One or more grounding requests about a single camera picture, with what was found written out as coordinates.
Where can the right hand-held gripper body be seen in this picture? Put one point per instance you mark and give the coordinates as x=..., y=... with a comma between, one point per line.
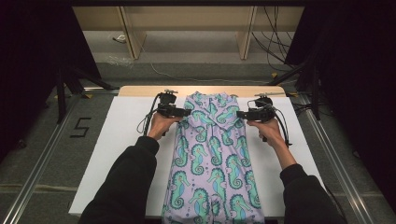
x=263, y=110

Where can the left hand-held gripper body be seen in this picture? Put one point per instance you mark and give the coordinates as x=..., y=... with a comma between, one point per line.
x=167, y=102

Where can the purple seahorse print baby romper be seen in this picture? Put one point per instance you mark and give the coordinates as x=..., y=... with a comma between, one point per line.
x=211, y=149

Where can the person's right hand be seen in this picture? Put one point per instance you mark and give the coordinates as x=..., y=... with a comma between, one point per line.
x=269, y=132

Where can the person's left hand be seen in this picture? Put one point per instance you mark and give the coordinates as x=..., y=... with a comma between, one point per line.
x=162, y=126

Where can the yellow tape piece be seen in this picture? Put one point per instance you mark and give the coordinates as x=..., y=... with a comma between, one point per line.
x=87, y=96
x=292, y=94
x=274, y=75

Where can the black tripod stand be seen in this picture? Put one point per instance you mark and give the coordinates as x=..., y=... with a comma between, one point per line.
x=62, y=93
x=315, y=93

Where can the white table cover sheet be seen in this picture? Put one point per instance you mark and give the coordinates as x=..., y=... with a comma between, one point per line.
x=118, y=133

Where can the clear plastic wrap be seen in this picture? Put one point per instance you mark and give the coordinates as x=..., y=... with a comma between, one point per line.
x=120, y=60

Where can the white plug adapter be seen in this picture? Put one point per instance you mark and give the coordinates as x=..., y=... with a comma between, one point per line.
x=120, y=39

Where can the beige wooden desk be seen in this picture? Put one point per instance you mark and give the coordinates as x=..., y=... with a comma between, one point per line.
x=186, y=18

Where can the black curtain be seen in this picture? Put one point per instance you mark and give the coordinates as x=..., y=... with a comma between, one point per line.
x=31, y=62
x=358, y=77

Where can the aluminium floor rail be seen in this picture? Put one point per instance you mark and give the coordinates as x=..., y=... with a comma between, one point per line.
x=34, y=180
x=339, y=168

